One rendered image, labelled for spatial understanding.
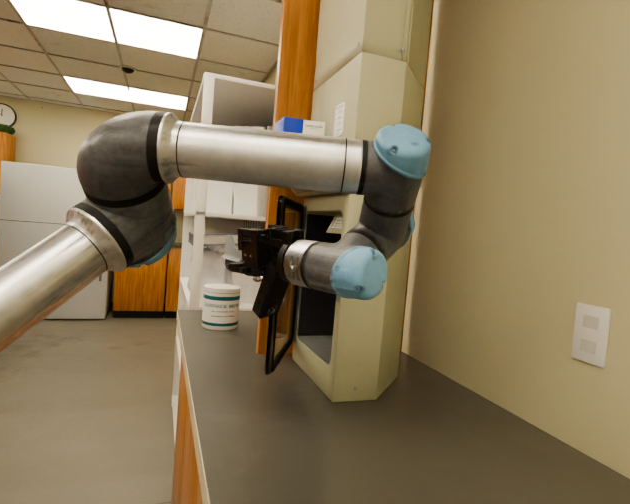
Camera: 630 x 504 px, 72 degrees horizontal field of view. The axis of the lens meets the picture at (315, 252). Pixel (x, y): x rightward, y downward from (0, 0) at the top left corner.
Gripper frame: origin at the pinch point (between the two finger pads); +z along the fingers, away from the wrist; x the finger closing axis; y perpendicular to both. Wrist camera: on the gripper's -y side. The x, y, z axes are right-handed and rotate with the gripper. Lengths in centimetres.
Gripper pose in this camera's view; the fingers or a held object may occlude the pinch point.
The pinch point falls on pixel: (228, 259)
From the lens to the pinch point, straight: 86.4
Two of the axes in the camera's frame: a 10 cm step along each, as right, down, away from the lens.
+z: -7.1, -1.1, 6.9
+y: -0.2, -9.8, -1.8
